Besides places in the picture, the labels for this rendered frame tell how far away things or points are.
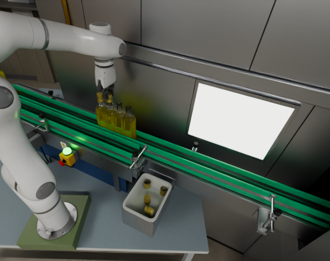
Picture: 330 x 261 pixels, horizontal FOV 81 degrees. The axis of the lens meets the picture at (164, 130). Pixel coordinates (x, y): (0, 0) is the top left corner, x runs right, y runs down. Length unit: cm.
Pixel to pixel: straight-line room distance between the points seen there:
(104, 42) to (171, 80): 34
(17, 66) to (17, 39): 387
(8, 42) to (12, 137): 28
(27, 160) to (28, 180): 7
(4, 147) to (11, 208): 73
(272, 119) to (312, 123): 15
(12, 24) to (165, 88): 61
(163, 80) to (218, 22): 34
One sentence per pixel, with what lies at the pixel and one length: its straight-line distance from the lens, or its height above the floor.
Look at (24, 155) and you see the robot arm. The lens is 81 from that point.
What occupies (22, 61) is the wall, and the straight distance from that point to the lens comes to 447.
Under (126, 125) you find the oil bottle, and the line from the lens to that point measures 104.
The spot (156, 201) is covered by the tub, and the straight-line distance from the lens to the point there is 106.
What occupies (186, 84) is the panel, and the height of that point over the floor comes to 145.
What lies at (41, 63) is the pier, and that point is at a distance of 418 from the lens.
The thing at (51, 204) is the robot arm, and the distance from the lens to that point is 102.
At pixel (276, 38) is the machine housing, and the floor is 170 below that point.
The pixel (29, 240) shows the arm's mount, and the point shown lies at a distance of 124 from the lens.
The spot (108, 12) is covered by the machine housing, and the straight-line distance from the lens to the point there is 108.
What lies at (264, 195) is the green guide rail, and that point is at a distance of 104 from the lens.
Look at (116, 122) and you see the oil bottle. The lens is 108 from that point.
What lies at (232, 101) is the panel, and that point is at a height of 143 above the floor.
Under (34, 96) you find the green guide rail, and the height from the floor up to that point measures 111.
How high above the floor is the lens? 187
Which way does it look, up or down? 40 degrees down
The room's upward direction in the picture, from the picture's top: 6 degrees clockwise
